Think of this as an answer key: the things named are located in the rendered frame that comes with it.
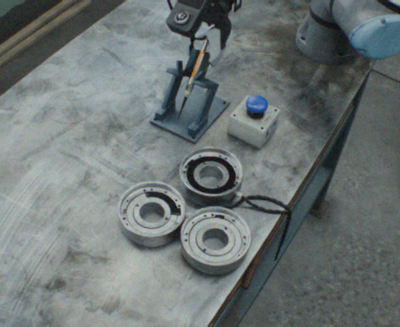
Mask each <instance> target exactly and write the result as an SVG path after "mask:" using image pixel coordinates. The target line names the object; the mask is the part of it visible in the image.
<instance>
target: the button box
mask: <svg viewBox="0 0 400 327"><path fill-rule="evenodd" d="M249 97H250V96H248V95H247V96H246V97H245V98H244V99H243V100H242V101H241V102H240V105H239V106H238V107H237V108H236V110H235V111H234V112H233V113H232V114H231V115H230V118H229V123H228V129H227V133H228V134H230V135H232V136H234V137H236V138H238V139H241V140H243V141H245V142H247V143H249V144H251V145H252V146H254V147H256V148H259V149H260V148H262V146H263V145H264V144H265V142H266V141H267V140H268V138H269V137H270V135H271V134H272V133H273V132H274V131H275V129H276V127H277V124H278V120H279V114H280V111H281V110H280V109H278V108H276V107H273V106H270V105H268V109H267V110H266V111H265V112H262V113H257V114H255V113H253V112H251V111H249V110H248V109H247V108H246V105H245V103H246V99H247V98H249Z"/></svg>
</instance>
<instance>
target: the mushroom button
mask: <svg viewBox="0 0 400 327"><path fill-rule="evenodd" d="M245 105H246V108H247V109H248V110H249V111H251V112H253V113H255V114H257V113H262V112H265V111H266V110H267V109H268V103H267V101H266V99H265V98H264V97H261V96H251V97H249V98H247V99H246V103H245Z"/></svg>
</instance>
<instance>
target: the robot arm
mask: <svg viewBox="0 0 400 327"><path fill-rule="evenodd" d="M233 3H234V8H233V12H236V11H237V10H239V9H240V8H241V6H242V0H240V2H239V3H238V4H237V0H177V2H176V3H175V5H174V7H173V8H172V10H171V12H170V14H169V16H168V17H167V19H166V24H167V26H168V27H169V29H170V30H171V31H172V32H175V33H178V34H179V35H180V36H181V41H182V43H183V45H184V48H185V50H186V52H187V54H188V57H190V54H191V50H192V48H194V49H195V47H194V42H195V40H196V37H195V35H196V33H197V32H198V31H199V29H200V27H201V25H202V22H204V23H207V25H208V26H209V27H210V26H211V25H214V24H215V26H214V27H213V28H211V29H209V30H208V31H207V38H208V40H209V43H210V48H209V54H210V57H209V63H210V65H211V66H212V67H213V68H214V67H215V66H216V65H217V64H218V63H219V62H220V60H222V58H223V55H224V50H225V48H226V46H227V45H228V43H229V42H230V41H231V40H232V37H233V31H232V30H231V29H232V23H231V21H230V19H229V17H228V15H229V13H230V12H231V10H232V4H233ZM309 10H310V11H309V13H308V14H307V15H306V16H305V19H304V20H303V22H302V23H301V24H300V26H299V28H298V30H297V32H296V45H297V47H298V49H300V50H301V52H302V53H304V55H305V56H307V57H308V58H310V59H312V60H314V61H316V62H319V63H321V64H325V65H336V66H342V65H348V64H349V63H350V64H351V63H352V62H353V61H355V60H356V59H357V58H358V57H357V56H358V54H359V53H360V54H361V55H362V56H363V57H365V58H369V59H374V60H381V59H385V58H388V57H391V56H393V55H396V54H397V53H399V52H400V0H311V5H310V8H309Z"/></svg>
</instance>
